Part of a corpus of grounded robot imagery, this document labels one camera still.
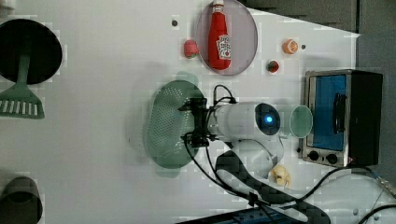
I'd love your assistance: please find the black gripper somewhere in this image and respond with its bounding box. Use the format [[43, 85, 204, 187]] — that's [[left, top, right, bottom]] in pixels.
[[178, 97, 215, 147]]

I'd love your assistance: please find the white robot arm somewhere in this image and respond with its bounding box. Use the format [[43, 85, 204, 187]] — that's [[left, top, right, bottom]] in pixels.
[[180, 98, 331, 224]]

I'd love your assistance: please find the grey round plate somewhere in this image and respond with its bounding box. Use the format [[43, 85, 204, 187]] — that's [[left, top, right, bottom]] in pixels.
[[194, 0, 258, 76]]

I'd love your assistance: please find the black round pan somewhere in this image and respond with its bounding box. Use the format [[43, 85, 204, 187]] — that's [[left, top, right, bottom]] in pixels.
[[0, 19, 63, 85]]

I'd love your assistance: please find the toy peeled banana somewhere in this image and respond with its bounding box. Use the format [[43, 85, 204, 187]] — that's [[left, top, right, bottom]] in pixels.
[[270, 165, 291, 188]]

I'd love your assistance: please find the red toy strawberry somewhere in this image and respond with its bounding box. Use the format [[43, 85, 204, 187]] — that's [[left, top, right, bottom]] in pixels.
[[267, 60, 279, 73]]

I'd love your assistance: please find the red ketchup bottle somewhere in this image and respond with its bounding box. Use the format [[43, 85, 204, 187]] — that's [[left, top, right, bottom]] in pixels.
[[207, 0, 232, 70]]

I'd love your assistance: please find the green mug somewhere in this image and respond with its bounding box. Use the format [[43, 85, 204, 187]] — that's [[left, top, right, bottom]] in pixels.
[[278, 105, 313, 139]]

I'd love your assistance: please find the green plastic strainer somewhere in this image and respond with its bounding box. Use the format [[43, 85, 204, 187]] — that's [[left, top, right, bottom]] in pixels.
[[146, 80, 203, 169]]

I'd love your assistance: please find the green slotted spatula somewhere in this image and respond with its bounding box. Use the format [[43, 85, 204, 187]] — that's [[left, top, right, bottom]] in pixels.
[[0, 54, 45, 119]]

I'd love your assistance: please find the pink toy strawberry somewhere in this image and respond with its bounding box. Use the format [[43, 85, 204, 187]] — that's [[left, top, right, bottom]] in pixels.
[[184, 39, 199, 59]]

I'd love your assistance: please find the black toaster oven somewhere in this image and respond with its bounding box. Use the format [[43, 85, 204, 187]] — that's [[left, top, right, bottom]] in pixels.
[[302, 69, 383, 167]]

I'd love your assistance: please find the dark grey cup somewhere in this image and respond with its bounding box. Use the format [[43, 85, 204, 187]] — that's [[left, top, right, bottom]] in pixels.
[[0, 176, 43, 224]]

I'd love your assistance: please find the toy orange slice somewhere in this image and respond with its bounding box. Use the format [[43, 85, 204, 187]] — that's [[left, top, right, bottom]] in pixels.
[[282, 39, 299, 54]]

